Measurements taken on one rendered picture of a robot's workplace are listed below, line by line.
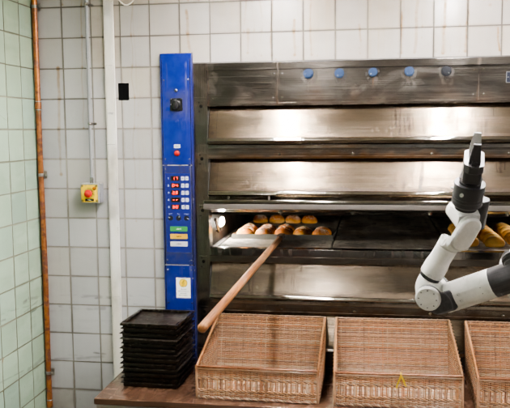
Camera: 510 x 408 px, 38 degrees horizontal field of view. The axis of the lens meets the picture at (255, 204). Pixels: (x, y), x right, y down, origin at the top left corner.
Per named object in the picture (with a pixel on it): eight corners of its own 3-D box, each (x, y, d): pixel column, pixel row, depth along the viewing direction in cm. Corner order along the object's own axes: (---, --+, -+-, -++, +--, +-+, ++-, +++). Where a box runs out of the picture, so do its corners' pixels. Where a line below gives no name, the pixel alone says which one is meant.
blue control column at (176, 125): (235, 357, 572) (231, 78, 551) (255, 358, 570) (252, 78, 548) (168, 471, 383) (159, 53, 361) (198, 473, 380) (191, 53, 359)
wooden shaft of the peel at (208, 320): (206, 333, 219) (206, 324, 219) (196, 333, 220) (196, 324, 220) (282, 241, 387) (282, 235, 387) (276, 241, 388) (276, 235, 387)
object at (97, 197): (85, 201, 378) (84, 182, 377) (104, 201, 376) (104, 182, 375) (79, 203, 371) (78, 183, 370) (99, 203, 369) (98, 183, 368)
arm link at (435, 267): (440, 235, 227) (412, 284, 235) (432, 244, 218) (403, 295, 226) (471, 253, 223) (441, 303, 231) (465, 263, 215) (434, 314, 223)
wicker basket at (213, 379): (217, 364, 374) (216, 312, 371) (327, 369, 365) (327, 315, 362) (193, 399, 326) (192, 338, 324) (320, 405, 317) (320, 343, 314)
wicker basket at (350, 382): (333, 370, 364) (333, 315, 361) (449, 373, 357) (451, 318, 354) (331, 406, 316) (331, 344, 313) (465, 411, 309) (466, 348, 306)
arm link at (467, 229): (455, 201, 217) (434, 238, 223) (467, 216, 209) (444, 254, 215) (473, 206, 219) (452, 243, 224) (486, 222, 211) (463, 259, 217)
